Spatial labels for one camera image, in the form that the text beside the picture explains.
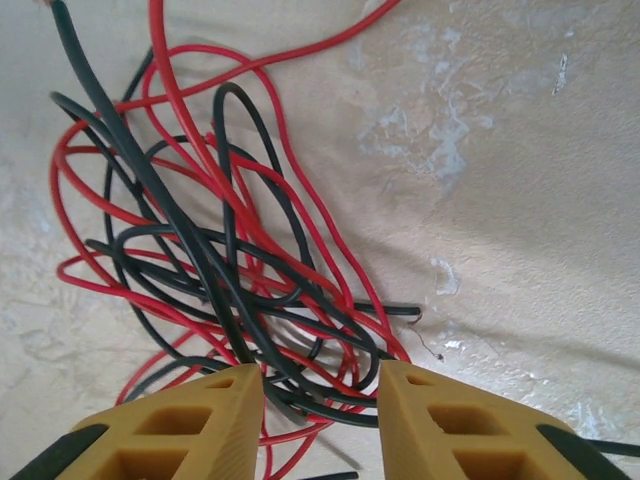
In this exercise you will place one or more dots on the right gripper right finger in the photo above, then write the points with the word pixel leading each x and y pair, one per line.
pixel 450 430

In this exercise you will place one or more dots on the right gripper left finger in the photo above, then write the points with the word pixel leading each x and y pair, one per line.
pixel 200 430

